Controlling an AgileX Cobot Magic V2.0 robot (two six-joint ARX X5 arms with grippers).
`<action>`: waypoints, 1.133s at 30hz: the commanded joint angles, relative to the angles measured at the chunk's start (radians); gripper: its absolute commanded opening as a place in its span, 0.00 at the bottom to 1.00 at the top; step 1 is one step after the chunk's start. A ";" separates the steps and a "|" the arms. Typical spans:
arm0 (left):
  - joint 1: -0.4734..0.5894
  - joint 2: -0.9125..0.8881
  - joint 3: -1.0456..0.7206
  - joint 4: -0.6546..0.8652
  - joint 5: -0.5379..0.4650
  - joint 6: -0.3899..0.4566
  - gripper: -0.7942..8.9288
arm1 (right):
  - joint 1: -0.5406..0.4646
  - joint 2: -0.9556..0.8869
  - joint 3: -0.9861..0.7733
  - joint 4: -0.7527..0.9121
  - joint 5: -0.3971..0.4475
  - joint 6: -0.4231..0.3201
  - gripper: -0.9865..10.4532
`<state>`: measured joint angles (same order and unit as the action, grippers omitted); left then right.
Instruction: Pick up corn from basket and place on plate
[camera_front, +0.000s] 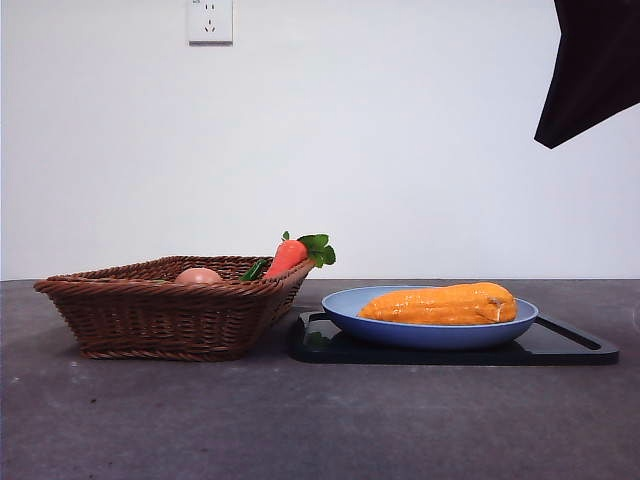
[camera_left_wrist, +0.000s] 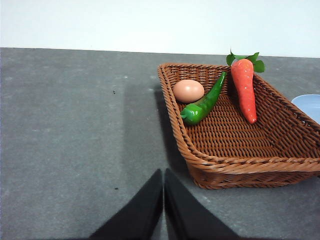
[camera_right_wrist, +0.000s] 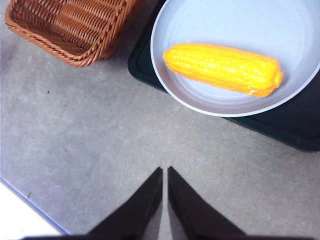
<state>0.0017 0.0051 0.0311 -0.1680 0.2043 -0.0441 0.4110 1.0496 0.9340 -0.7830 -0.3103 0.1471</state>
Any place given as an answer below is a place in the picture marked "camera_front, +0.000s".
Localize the orange carrot with green leaves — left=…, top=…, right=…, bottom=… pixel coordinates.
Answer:
left=262, top=231, right=336, bottom=280

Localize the white wall socket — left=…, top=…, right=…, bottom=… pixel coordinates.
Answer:
left=187, top=0, right=234, bottom=47

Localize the brown egg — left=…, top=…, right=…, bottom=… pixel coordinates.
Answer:
left=174, top=267, right=224, bottom=285

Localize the black rectangular tray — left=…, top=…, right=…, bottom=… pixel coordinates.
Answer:
left=289, top=309, right=621, bottom=366

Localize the brown wicker basket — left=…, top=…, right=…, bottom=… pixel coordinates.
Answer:
left=33, top=255, right=315, bottom=362

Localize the yellow corn cob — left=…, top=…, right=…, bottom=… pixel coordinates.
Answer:
left=358, top=282, right=518, bottom=326

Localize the blue plate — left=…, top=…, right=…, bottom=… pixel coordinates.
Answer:
left=320, top=285, right=539, bottom=350

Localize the green pepper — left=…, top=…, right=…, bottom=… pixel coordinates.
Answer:
left=239, top=258, right=270, bottom=281

